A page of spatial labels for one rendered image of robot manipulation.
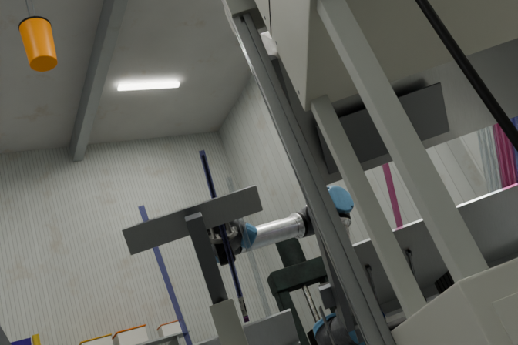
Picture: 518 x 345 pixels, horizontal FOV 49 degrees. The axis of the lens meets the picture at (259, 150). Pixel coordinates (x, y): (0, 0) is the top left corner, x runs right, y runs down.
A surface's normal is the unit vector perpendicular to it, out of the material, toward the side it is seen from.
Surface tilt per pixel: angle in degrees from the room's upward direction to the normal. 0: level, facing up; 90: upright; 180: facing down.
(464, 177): 90
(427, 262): 133
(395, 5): 180
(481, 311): 90
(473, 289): 90
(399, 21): 180
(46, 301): 90
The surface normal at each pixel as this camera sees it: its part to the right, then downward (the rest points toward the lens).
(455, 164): -0.86, 0.11
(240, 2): -0.05, -0.40
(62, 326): 0.38, -0.51
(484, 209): 0.19, 0.29
